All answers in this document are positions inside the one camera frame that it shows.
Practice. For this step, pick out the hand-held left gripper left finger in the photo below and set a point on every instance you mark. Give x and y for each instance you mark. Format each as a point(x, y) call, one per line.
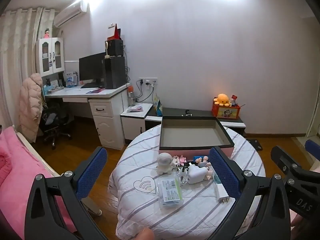
point(91, 173)

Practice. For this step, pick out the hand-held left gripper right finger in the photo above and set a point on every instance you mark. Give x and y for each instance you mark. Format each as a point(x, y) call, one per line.
point(225, 173)

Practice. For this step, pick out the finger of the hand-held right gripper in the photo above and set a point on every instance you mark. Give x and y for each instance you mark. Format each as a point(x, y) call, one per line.
point(313, 150)
point(281, 156)

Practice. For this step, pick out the baby doll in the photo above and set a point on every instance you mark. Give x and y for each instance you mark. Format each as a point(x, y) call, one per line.
point(206, 167)

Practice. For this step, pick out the white charger plug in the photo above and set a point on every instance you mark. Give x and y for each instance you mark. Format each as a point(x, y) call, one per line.
point(222, 192)

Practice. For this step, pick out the white heart-shaped container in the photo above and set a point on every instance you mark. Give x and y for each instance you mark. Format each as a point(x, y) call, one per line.
point(196, 175)

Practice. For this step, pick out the blue utility knife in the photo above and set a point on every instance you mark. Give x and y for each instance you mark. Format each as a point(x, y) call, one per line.
point(197, 159)

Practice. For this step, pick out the clear glass bottle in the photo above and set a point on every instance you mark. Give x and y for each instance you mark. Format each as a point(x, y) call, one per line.
point(182, 177)

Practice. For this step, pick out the pink block toy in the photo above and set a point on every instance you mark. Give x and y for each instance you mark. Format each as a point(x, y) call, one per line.
point(178, 160)

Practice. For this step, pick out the pink storage box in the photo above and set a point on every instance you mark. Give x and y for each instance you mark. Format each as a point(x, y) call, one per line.
point(195, 135)

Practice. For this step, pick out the clear plastic box green label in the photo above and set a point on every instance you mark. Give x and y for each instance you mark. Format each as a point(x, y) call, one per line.
point(170, 193)

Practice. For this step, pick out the person's right hand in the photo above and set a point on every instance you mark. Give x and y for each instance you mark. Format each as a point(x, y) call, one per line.
point(297, 223)

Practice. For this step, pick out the white desk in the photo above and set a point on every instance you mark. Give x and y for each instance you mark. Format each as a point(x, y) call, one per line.
point(107, 120)

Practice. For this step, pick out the round table with striped cloth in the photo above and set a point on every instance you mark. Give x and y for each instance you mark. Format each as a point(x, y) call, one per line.
point(140, 205)

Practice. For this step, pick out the orange printed crate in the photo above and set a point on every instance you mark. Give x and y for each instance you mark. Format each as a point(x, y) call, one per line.
point(226, 112)

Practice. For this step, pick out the white nightstand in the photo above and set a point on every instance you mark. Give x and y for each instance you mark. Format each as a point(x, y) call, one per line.
point(132, 127)

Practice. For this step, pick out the black office chair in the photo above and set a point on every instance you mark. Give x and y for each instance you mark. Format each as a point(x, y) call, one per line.
point(55, 122)

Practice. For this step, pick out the black dumbbell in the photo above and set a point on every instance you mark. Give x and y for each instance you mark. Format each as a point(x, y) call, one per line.
point(187, 113)

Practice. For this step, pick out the orange octopus plush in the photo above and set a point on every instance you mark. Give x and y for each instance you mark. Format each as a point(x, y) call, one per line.
point(222, 99)

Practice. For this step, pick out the red snack packet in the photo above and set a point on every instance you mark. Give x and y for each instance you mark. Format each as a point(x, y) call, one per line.
point(234, 99)

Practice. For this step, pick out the pink blanket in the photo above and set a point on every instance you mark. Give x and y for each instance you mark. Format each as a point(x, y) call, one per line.
point(15, 165)

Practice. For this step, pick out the pink packet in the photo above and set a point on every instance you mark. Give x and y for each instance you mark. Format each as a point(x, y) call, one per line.
point(135, 109)

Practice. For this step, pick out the black low bench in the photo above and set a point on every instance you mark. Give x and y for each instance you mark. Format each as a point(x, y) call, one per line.
point(175, 111)

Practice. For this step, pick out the purple paper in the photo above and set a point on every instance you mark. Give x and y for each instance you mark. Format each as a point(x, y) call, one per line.
point(95, 90)

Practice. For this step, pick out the orange-capped bottle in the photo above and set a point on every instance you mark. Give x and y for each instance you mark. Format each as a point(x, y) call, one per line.
point(131, 97)

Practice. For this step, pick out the black keyboard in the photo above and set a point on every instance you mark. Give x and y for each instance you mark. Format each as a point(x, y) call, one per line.
point(91, 85)

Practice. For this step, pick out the pink puffer jacket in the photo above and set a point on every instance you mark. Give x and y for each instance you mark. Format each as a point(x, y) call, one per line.
point(30, 105)

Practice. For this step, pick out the blue paper bag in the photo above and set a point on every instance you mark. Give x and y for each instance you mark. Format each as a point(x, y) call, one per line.
point(158, 106)

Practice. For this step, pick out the blue box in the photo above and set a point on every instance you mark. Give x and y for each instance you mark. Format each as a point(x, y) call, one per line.
point(71, 78)

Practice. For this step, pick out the black computer tower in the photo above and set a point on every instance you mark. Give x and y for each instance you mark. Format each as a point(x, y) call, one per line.
point(115, 72)

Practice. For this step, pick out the black computer monitor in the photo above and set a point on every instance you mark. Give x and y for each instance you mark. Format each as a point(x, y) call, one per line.
point(91, 66)

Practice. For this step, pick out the small cream desk fan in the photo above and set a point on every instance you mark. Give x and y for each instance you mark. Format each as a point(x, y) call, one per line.
point(107, 50)

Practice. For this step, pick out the white glass-door cabinet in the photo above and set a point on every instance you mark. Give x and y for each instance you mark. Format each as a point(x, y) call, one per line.
point(50, 55)

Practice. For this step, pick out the black speaker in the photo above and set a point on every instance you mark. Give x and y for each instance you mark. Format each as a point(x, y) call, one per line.
point(116, 48)

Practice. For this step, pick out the small pink doll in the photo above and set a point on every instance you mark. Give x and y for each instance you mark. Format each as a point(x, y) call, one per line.
point(46, 33)

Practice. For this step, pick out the cream curtain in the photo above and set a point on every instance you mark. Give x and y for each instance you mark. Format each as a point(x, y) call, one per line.
point(15, 45)

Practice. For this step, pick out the white air conditioner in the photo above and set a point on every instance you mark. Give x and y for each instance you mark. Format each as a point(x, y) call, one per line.
point(70, 13)

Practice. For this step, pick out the black floor bracket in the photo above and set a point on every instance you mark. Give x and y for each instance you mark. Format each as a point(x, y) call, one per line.
point(254, 144)

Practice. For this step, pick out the white bed frame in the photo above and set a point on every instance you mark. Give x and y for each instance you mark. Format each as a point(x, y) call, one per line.
point(40, 160)

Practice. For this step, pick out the white door frame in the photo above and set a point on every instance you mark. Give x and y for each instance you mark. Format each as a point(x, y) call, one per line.
point(313, 80)

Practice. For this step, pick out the white wall socket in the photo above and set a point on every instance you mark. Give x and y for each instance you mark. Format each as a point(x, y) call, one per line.
point(148, 81)

